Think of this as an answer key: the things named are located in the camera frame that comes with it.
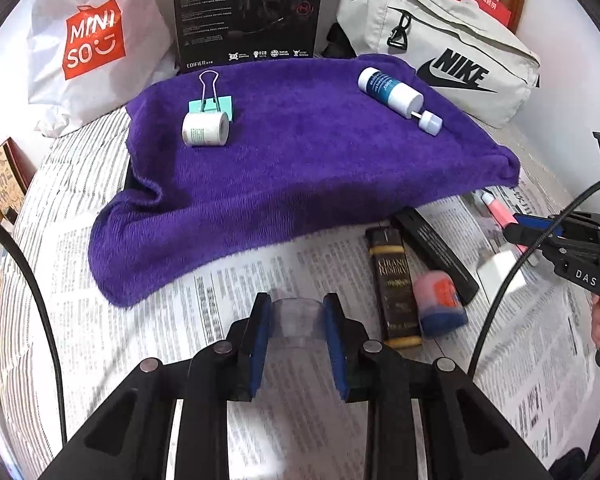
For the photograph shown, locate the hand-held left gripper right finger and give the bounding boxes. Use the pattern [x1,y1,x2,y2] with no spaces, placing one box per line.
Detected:
[322,292,553,480]

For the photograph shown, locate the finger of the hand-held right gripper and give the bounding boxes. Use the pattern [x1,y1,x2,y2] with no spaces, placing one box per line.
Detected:
[512,212,567,237]
[502,224,561,252]

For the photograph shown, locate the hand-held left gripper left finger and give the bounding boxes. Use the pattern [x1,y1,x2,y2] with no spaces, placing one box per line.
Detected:
[40,292,273,480]

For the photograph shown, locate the pink highlighter pen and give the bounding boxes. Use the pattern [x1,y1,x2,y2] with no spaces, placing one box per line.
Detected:
[472,190,526,256]

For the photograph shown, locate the clear plastic cap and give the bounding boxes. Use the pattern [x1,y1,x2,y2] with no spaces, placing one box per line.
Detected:
[271,298,326,348]

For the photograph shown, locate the white charger plug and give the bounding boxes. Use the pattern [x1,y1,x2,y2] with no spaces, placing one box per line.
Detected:
[476,250,523,303]

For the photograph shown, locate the dark gold chocolate bar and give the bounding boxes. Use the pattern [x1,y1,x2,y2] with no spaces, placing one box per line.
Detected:
[365,226,423,351]

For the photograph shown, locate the black rectangular tube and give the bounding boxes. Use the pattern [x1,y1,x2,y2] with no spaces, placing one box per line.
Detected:
[391,207,481,305]

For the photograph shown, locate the blue and orange sharpener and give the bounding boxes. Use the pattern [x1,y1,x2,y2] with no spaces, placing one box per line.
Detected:
[412,270,468,338]

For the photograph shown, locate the small white cap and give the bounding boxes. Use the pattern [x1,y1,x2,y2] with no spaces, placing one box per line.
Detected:
[412,110,443,136]

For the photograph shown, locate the white and blue bottle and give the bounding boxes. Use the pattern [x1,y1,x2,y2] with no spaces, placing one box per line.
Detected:
[357,66,424,116]

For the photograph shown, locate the white tape roll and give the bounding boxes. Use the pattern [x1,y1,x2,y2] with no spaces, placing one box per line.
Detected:
[181,111,229,147]

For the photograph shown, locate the green binder clip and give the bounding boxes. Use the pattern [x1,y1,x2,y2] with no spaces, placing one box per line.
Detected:
[187,71,237,123]

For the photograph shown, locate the newspaper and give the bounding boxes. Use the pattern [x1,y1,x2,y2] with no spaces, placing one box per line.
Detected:
[0,187,600,480]

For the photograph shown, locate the purple towel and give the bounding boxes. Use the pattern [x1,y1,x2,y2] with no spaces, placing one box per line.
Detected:
[89,53,522,308]

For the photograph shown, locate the grey waist bag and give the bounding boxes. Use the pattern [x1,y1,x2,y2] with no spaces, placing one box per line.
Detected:
[325,0,542,129]

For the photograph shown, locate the patterned notebook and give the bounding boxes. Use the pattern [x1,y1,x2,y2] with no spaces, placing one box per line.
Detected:
[0,137,31,226]

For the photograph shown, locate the black headphone box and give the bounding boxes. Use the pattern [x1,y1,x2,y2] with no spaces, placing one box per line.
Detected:
[172,0,328,68]

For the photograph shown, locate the white plastic shopping bag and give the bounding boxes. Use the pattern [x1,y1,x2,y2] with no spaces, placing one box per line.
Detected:
[27,0,178,138]

